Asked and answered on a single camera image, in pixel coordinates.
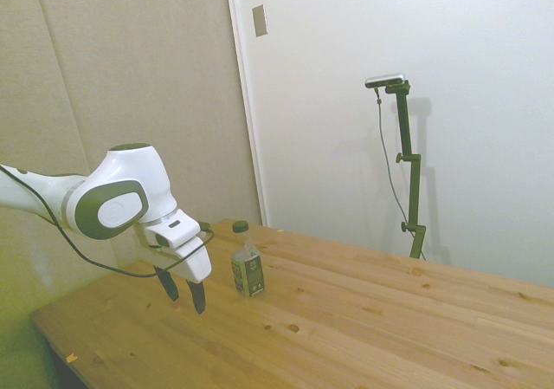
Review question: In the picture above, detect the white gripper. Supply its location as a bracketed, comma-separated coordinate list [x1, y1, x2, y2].
[132, 221, 213, 315]

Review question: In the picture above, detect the clear bottle with dark label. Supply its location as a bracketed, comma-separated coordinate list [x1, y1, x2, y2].
[230, 220, 265, 298]

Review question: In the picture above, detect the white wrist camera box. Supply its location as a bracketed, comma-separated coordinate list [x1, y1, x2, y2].
[144, 209, 203, 250]

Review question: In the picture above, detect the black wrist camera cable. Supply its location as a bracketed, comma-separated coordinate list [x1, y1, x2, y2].
[0, 165, 216, 279]

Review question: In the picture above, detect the white door frame strip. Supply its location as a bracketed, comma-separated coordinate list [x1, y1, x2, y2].
[223, 0, 269, 228]

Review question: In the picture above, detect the dark green camera stand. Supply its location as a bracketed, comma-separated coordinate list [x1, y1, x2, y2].
[383, 79, 428, 260]

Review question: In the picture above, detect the grey wall plate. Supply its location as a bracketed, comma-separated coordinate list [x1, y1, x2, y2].
[251, 3, 269, 38]

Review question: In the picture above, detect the silver exterior camera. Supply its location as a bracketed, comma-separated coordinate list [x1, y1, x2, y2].
[364, 73, 407, 89]

